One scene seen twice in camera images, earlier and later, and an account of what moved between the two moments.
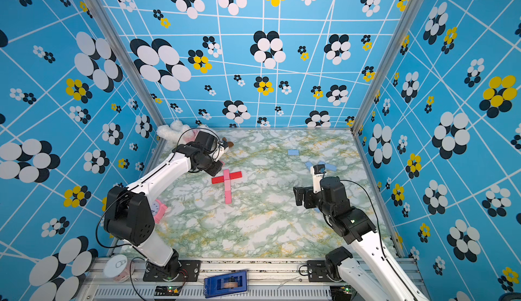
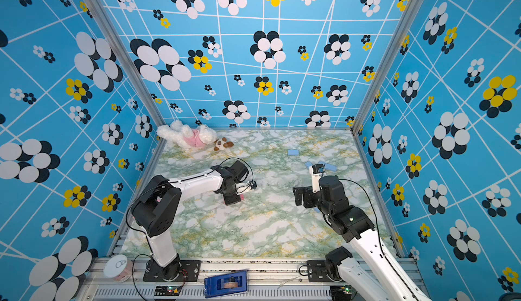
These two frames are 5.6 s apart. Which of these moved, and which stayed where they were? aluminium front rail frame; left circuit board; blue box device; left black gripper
Moved: left black gripper
Stayed: aluminium front rail frame; left circuit board; blue box device
